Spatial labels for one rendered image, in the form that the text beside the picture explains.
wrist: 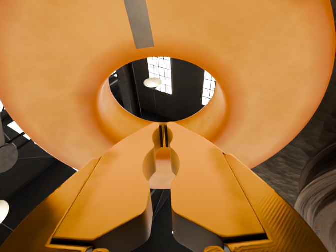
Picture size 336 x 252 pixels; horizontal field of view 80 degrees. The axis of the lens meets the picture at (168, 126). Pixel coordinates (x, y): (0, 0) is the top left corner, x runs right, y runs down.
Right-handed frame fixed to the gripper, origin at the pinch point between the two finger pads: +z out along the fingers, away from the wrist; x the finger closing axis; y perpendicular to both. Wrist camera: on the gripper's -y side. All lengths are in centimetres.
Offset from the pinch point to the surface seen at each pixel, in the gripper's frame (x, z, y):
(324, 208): 26.1, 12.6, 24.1
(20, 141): -727, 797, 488
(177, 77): 26, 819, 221
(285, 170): 31, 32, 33
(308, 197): 25.2, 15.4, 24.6
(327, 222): 27.7, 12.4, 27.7
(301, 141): 31.1, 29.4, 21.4
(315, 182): 24.6, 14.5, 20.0
